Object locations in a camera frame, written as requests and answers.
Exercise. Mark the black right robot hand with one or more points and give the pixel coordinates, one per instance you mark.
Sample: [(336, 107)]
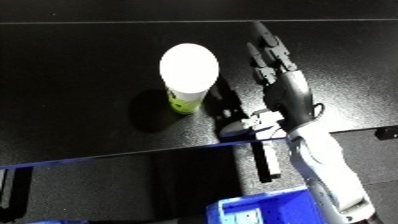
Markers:
[(290, 96)]

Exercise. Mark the white paper cup green band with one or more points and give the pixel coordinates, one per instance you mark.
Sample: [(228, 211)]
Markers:
[(188, 68)]

